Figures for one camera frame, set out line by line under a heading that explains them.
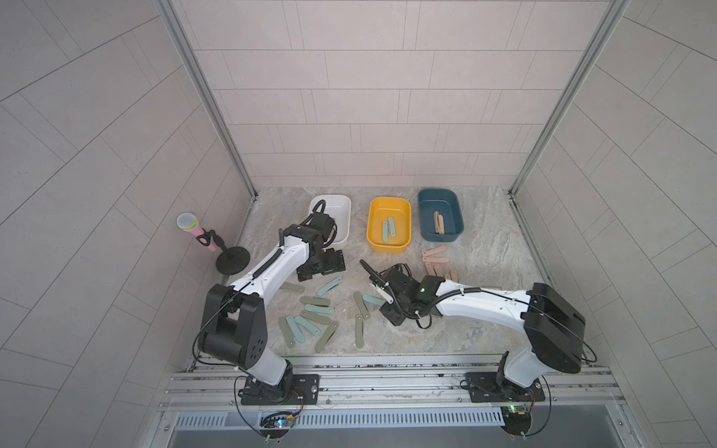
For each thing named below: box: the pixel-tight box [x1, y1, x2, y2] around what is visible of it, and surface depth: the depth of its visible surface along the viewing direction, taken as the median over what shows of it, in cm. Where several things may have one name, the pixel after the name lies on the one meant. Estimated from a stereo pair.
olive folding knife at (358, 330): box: [354, 313, 365, 349], surface depth 82 cm
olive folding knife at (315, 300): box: [299, 295, 331, 308], surface depth 89 cm
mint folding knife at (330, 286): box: [317, 277, 343, 296], surface depth 91 cm
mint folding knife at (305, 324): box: [294, 315, 322, 336], surface depth 83 cm
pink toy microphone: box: [176, 211, 218, 252], surface depth 79 cm
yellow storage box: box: [365, 196, 412, 254], surface depth 107 cm
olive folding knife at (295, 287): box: [280, 281, 306, 293], surface depth 91 cm
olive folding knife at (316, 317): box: [299, 310, 332, 325], surface depth 85 cm
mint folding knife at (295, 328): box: [285, 315, 306, 343], surface depth 82 cm
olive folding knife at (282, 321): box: [278, 316, 296, 349], surface depth 82 cm
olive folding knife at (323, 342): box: [314, 322, 339, 354], surface depth 81 cm
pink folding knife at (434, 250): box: [421, 244, 448, 257], surface depth 101 cm
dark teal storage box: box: [417, 188, 465, 242], surface depth 108 cm
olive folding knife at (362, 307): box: [352, 291, 371, 320], surface depth 88 cm
